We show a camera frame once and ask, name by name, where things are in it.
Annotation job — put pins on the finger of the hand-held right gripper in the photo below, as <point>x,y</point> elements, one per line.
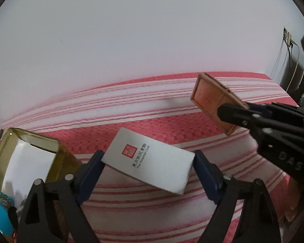
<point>238,116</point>
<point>281,111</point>

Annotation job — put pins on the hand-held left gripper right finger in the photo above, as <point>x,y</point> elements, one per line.
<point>207,179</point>

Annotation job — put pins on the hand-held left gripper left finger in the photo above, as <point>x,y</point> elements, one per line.
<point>91,174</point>

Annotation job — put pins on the gold metal tin tray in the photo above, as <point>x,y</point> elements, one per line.
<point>63,159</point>

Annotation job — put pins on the copper card case lid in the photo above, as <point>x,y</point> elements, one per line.
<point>207,96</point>

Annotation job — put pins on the white card box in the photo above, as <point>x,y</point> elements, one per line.
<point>152,162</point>

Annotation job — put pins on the large blue toy brick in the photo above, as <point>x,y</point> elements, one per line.
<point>1,220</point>

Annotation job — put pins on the person's right hand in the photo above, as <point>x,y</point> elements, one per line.
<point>296,202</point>

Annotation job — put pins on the red white striped blanket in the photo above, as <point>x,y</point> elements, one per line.
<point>141,215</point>

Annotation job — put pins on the wall socket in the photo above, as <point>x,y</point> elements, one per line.
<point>288,36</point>

